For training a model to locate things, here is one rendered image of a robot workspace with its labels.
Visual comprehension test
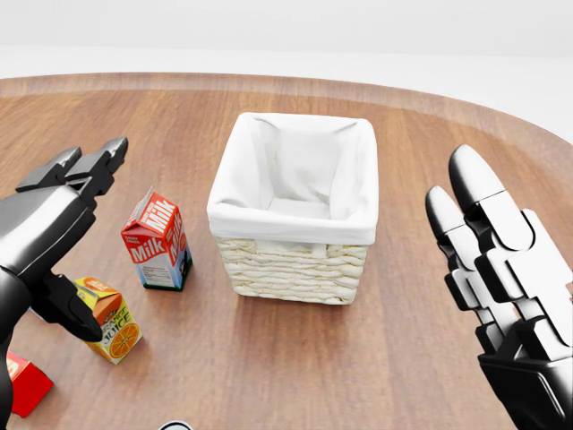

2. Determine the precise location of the red milk carton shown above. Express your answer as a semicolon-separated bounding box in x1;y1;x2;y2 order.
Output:
120;185;194;293

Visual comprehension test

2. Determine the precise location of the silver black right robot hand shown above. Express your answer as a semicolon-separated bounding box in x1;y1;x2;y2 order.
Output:
424;143;573;430

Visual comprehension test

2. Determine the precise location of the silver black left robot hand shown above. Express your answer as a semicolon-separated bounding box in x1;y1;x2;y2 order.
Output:
0;136;130;344

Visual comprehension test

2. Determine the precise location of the white cloth basket liner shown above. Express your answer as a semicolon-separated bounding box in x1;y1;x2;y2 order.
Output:
206;111;381;246

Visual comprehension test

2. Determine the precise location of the orange juice carton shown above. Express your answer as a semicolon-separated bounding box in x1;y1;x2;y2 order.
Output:
73;276;144;366

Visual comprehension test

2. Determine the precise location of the woven cream wicker basket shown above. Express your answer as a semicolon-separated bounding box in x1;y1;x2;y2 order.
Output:
206;111;381;306

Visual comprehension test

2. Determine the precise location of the red printed box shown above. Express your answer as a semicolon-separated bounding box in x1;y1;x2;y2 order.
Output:
5;350;55;419

